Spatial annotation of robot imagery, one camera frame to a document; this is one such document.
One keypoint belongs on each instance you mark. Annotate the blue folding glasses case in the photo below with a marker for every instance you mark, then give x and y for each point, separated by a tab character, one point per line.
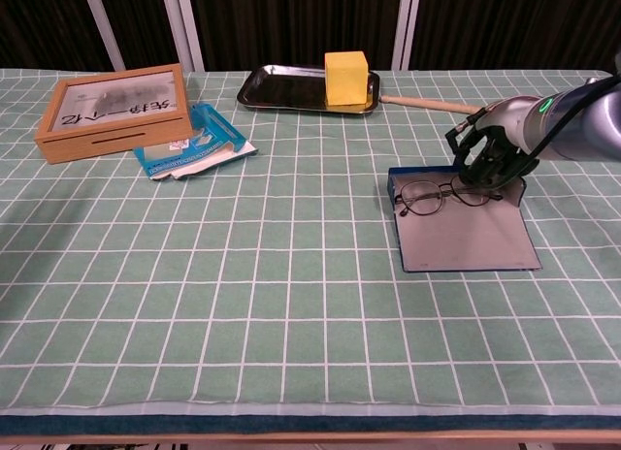
466	236

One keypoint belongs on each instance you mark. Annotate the wooden framed glass-top box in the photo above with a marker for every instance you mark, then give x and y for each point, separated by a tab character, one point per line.
111	125

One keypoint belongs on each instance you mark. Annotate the yellow sponge block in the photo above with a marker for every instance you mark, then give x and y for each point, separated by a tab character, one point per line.
345	79

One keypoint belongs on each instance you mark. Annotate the black wire-frame eyeglasses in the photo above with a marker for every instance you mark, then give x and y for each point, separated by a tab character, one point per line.
422	198

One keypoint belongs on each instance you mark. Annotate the light wooden stick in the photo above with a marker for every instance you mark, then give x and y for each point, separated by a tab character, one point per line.
427	104

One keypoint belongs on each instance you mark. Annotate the black curtain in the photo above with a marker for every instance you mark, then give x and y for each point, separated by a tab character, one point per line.
301	23

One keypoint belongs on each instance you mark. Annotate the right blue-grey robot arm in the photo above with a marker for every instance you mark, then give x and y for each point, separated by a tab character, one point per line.
582	125

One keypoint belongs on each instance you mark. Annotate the white metal frame post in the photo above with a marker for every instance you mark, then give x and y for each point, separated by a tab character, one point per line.
182	28
406	28
104	28

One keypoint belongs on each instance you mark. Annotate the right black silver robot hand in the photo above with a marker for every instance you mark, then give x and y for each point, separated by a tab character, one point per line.
504	130

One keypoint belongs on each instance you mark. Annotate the black metal tray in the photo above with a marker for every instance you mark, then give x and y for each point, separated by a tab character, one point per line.
286	88

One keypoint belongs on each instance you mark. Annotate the blue white paper packet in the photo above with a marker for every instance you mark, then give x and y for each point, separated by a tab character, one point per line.
194	154

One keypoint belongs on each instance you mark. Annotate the green white checked tablecloth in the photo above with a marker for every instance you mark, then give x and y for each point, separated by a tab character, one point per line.
242	275

